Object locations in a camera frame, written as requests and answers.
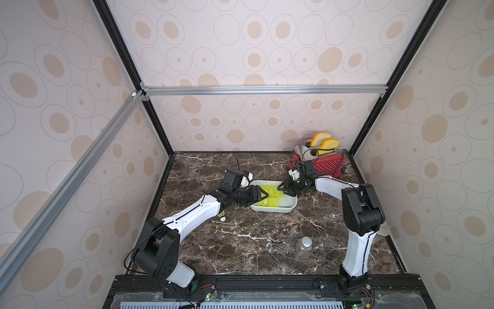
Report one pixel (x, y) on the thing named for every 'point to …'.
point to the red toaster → (329, 164)
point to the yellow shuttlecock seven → (273, 200)
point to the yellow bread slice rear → (318, 138)
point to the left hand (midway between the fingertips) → (268, 196)
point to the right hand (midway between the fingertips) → (276, 191)
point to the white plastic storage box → (288, 202)
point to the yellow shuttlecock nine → (222, 216)
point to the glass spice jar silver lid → (304, 246)
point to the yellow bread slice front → (329, 144)
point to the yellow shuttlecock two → (273, 190)
